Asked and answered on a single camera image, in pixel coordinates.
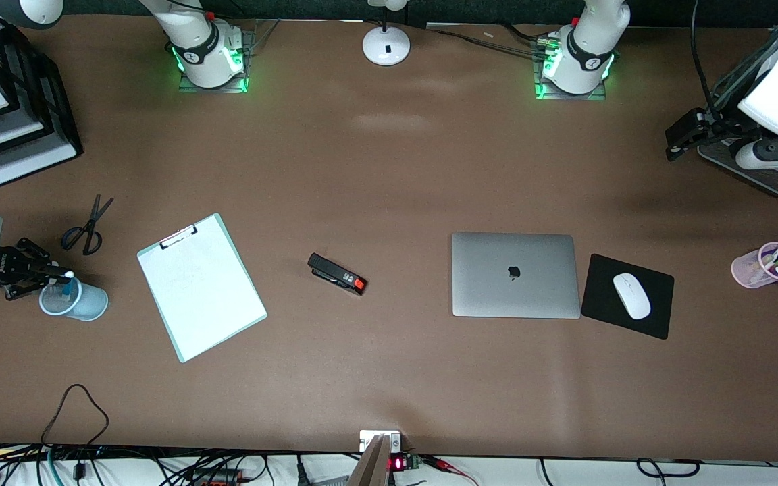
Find silver laptop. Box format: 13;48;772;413
451;232;581;319

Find black scissors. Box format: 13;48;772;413
61;194;114;256

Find blue mesh pen cup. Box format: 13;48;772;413
39;275;109;322

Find black stacked document tray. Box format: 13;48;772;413
0;13;84;188

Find pink mesh pen cup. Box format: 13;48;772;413
731;242;778;290

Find mint green clipboard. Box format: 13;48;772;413
136;213;268;364

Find white paper sheet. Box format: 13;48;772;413
138;217;265;360

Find white computer mouse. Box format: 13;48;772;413
613;273;652;320

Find black mouse pad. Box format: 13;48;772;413
581;254;675;340

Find black stapler red tip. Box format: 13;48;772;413
307;253;367;296

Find white round-base stand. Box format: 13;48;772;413
362;0;411;67

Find black looped cable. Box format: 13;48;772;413
40;383;110;450

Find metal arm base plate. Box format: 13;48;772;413
533;37;609;101
178;27;275;94

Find black table cable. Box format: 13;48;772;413
426;24;552;56

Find thin black cable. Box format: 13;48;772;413
636;458;702;477

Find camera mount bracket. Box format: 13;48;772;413
347;430;403;486

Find red clip lead wires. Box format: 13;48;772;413
423;456;479;486

